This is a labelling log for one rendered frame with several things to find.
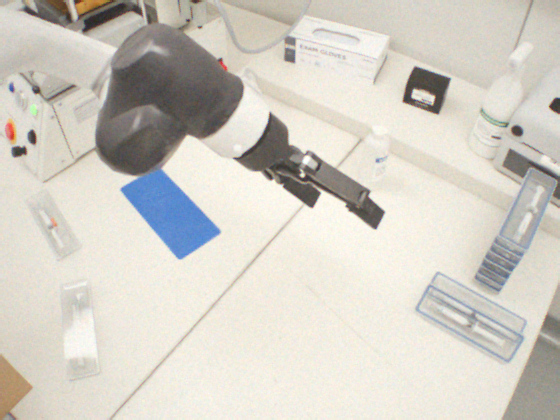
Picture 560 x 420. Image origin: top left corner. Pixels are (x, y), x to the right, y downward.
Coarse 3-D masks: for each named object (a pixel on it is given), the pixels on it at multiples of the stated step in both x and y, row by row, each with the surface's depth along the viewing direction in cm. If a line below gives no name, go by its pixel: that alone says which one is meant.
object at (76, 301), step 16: (64, 288) 85; (80, 288) 86; (64, 304) 83; (80, 304) 84; (64, 320) 82; (80, 320) 82; (64, 336) 80; (80, 336) 80; (80, 352) 78; (96, 352) 78; (80, 368) 76; (96, 368) 76
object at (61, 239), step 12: (36, 192) 99; (48, 192) 99; (36, 204) 98; (48, 204) 98; (36, 216) 96; (48, 216) 96; (60, 216) 96; (48, 228) 94; (60, 228) 94; (48, 240) 92; (60, 240) 92; (72, 240) 92; (60, 252) 90
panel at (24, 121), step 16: (16, 80) 102; (0, 96) 110; (32, 96) 98; (0, 112) 112; (16, 112) 105; (0, 128) 114; (16, 128) 107; (32, 128) 101; (16, 144) 109; (32, 144) 102; (32, 160) 104
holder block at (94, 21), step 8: (128, 0) 105; (112, 8) 106; (120, 8) 106; (128, 8) 103; (136, 8) 104; (96, 16) 101; (104, 16) 101; (112, 16) 101; (88, 24) 99; (96, 24) 99
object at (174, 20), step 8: (144, 0) 116; (152, 0) 114; (160, 0) 101; (168, 0) 102; (176, 0) 104; (160, 8) 102; (168, 8) 104; (176, 8) 105; (160, 16) 103; (168, 16) 105; (176, 16) 107; (168, 24) 106; (176, 24) 108; (184, 24) 110
